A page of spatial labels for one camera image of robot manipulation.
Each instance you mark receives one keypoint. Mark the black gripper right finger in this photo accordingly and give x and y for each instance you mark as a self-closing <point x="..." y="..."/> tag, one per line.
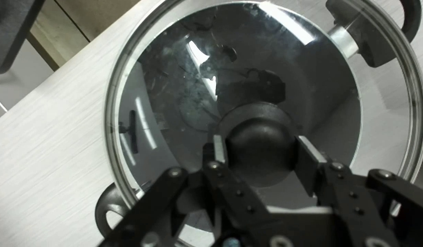
<point x="357" y="200"/>

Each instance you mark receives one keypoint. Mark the black cooking pot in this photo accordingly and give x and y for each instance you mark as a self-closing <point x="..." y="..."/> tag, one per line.
<point x="108" y="212"/>

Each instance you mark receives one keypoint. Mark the glass lid with black knob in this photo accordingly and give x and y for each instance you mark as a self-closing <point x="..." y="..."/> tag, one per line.
<point x="174" y="90"/>

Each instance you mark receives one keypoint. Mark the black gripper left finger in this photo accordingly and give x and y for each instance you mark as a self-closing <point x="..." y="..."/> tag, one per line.
<point x="165" y="206"/>

